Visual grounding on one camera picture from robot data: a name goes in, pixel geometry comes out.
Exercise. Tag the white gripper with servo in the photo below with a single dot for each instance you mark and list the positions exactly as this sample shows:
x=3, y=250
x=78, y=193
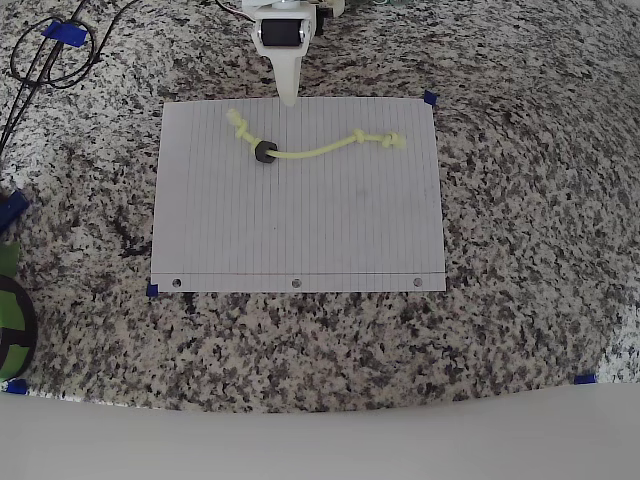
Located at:
x=283, y=50

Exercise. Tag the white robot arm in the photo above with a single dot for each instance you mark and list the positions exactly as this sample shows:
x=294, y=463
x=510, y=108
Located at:
x=280, y=3

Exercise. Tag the white plastic base part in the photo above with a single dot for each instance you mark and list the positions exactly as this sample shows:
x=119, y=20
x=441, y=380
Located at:
x=337, y=6

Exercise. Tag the lined white paper sheet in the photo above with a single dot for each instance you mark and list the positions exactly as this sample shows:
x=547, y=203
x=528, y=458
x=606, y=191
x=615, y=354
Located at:
x=300, y=215

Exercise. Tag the blue tape at paper corner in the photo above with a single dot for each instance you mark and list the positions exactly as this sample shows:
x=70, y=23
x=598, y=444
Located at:
x=152, y=290
x=430, y=98

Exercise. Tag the green tape piece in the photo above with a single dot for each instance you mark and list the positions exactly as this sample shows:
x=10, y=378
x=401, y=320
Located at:
x=7, y=257

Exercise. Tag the black green filament spool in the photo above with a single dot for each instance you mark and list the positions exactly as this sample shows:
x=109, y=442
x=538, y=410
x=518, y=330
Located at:
x=20, y=325

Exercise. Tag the white foam board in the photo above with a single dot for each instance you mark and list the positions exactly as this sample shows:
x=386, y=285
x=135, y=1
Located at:
x=320, y=445

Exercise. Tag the blue tape at board edge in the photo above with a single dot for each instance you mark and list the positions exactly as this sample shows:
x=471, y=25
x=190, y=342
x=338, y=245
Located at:
x=585, y=379
x=16, y=386

